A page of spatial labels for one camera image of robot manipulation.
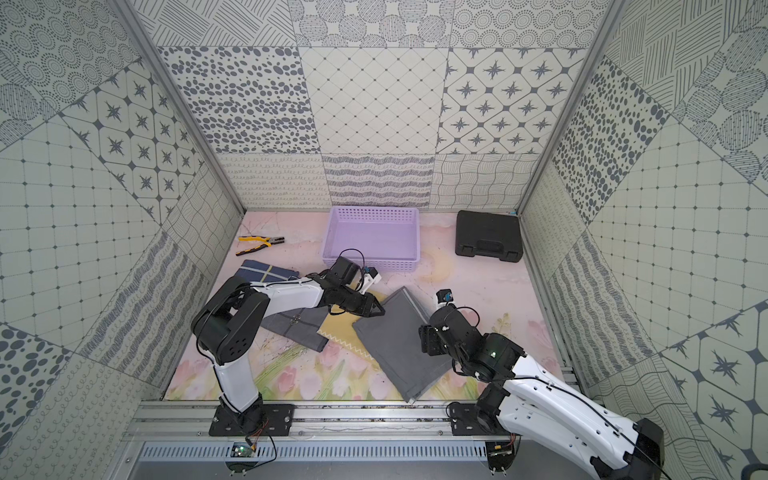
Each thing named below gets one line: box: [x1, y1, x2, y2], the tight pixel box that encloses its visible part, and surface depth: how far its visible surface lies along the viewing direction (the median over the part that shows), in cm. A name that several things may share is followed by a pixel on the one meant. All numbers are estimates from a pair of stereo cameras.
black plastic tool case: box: [455, 210, 523, 263], surface depth 110 cm
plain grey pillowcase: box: [352, 286, 452, 403], surface depth 84 cm
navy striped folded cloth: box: [236, 259, 300, 283], surface depth 104 cm
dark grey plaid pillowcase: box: [261, 306, 329, 352], surface depth 90 cm
